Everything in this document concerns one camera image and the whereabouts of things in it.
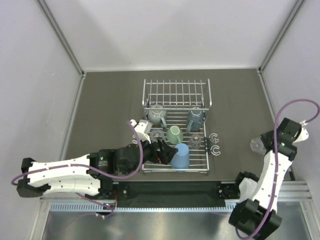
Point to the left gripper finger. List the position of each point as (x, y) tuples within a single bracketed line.
[(164, 148), (167, 155)]

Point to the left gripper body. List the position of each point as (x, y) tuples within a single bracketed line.
[(155, 156)]

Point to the blue plastic cup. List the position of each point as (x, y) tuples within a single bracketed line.
[(181, 160)]

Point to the mint green cup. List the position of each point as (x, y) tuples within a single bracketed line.
[(174, 135)]

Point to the clear glass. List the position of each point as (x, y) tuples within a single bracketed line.
[(157, 134), (194, 142), (257, 146)]

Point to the pale speckled ceramic mug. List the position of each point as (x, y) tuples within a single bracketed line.
[(157, 115)]

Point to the grey-blue ceramic mug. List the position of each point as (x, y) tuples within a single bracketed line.
[(194, 120)]

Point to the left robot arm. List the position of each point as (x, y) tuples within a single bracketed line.
[(91, 174)]

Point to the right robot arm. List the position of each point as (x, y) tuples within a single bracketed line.
[(256, 213)]

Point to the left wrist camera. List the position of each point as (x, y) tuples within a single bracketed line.
[(142, 128)]

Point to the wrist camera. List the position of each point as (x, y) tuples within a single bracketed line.
[(142, 128), (303, 135)]

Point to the metal wire dish rack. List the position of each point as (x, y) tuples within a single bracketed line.
[(178, 97)]

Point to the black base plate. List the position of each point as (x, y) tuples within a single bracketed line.
[(174, 194)]

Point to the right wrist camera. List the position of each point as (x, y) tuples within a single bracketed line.
[(303, 135)]

